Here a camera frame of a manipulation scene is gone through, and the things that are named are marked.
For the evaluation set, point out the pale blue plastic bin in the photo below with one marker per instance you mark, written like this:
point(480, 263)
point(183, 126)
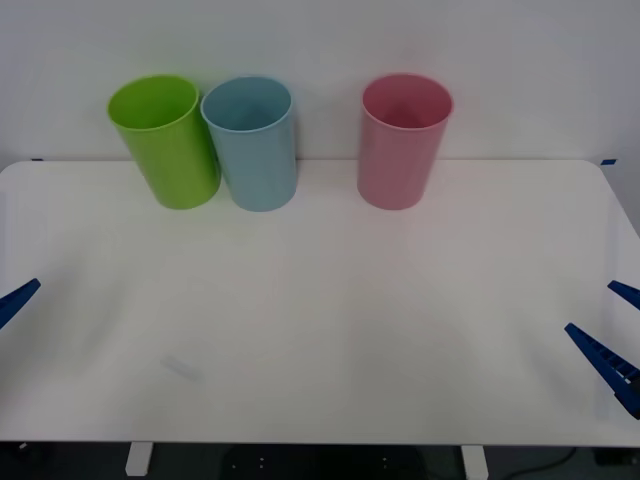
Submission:
point(257, 155)

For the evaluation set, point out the white table leg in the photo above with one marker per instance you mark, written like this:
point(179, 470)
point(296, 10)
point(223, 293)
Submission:
point(474, 462)
point(138, 459)

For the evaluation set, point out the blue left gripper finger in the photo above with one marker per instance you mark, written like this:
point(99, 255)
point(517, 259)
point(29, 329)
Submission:
point(17, 300)

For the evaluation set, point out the pink plastic bin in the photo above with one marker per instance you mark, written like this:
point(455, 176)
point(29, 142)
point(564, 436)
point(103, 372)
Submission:
point(397, 160)

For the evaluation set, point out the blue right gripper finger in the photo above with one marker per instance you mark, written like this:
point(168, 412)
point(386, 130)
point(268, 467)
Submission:
point(607, 360)
point(627, 295)

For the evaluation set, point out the green plastic bin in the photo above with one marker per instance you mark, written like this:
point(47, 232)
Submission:
point(167, 150)

